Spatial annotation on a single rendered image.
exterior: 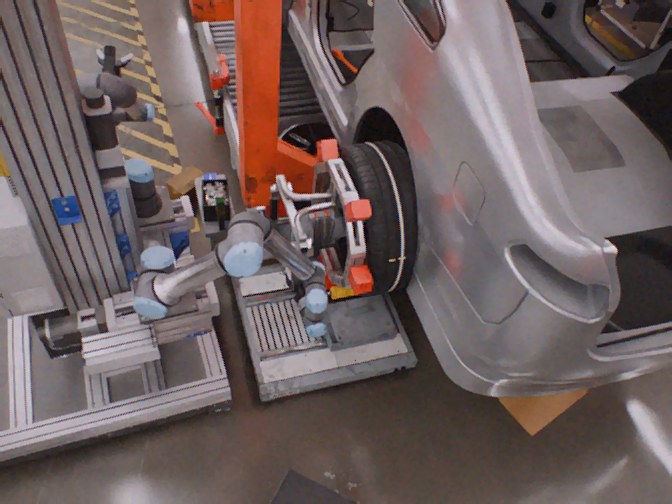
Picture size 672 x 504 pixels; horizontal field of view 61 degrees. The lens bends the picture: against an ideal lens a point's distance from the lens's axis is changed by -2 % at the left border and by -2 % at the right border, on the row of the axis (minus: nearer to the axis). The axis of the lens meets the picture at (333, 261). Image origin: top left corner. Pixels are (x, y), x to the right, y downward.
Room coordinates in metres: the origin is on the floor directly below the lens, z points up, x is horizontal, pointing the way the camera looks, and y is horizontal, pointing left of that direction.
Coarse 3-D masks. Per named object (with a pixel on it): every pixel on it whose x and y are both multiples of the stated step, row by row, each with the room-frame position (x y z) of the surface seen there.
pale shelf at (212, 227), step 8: (224, 176) 2.38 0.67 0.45; (200, 184) 2.29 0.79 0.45; (200, 192) 2.23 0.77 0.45; (200, 200) 2.17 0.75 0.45; (232, 208) 2.15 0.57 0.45; (232, 216) 2.09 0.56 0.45; (208, 224) 2.01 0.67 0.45; (216, 224) 2.02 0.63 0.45; (208, 232) 1.95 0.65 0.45; (216, 232) 1.96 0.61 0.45; (224, 232) 1.98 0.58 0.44
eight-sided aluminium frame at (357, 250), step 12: (324, 168) 1.87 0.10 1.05; (336, 168) 1.83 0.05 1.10; (324, 180) 1.98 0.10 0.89; (336, 180) 1.74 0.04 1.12; (348, 180) 1.75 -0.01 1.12; (312, 192) 1.98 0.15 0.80; (324, 192) 1.98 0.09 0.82; (348, 192) 1.68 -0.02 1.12; (312, 204) 1.96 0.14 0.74; (348, 228) 1.57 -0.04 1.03; (360, 228) 1.58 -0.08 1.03; (348, 240) 1.54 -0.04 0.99; (360, 240) 1.55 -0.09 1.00; (324, 252) 1.79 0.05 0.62; (348, 252) 1.52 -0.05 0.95; (360, 252) 1.51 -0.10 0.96; (324, 264) 1.74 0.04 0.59; (336, 264) 1.72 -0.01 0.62; (348, 264) 1.51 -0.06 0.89; (360, 264) 1.52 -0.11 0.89; (336, 276) 1.61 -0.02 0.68
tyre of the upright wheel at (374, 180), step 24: (360, 144) 1.97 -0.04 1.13; (384, 144) 1.96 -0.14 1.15; (360, 168) 1.76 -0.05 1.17; (384, 168) 1.78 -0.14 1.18; (408, 168) 1.81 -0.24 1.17; (384, 192) 1.68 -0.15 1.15; (408, 192) 1.70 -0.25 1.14; (384, 216) 1.60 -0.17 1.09; (408, 216) 1.63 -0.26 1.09; (384, 240) 1.54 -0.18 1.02; (408, 240) 1.57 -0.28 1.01; (384, 264) 1.50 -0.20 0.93; (408, 264) 1.54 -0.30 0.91; (384, 288) 1.52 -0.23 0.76
